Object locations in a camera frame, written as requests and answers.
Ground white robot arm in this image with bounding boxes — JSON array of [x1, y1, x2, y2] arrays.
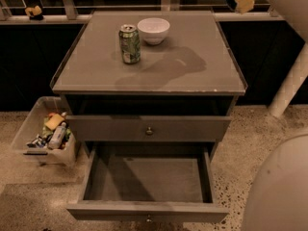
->
[[242, 0, 308, 231]]

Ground grey cabinet with counter top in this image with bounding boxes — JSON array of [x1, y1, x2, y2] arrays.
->
[[53, 14, 246, 152]]

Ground green soda can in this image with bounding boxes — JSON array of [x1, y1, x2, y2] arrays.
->
[[118, 24, 141, 64]]

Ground brass upper drawer knob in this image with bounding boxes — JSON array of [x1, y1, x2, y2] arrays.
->
[[145, 127, 154, 136]]

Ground brass drawer knob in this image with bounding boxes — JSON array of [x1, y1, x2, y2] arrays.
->
[[145, 127, 154, 136], [146, 215, 153, 223]]

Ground grey upper drawer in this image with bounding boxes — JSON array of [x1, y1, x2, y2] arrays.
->
[[67, 115, 231, 142]]

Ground grey open middle drawer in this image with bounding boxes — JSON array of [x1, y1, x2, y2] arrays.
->
[[67, 143, 228, 222]]

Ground brass middle drawer knob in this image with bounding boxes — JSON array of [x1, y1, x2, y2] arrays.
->
[[146, 215, 153, 223]]

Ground white ceramic bowl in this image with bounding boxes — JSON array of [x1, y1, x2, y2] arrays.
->
[[138, 17, 170, 45]]

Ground metal window railing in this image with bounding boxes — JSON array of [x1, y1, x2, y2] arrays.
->
[[0, 0, 282, 25]]

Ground yellow and black toy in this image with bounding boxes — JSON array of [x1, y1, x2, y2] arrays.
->
[[25, 5, 43, 20]]

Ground yellow sponge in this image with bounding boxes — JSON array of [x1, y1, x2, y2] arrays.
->
[[45, 114, 64, 130]]

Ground white plastic bottle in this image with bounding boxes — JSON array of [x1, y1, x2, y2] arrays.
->
[[48, 122, 66, 149]]

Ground clear plastic storage bin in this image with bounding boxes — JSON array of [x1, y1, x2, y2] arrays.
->
[[11, 96, 80, 166]]

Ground dark snack packet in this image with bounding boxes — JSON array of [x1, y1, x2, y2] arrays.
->
[[26, 135, 47, 148]]

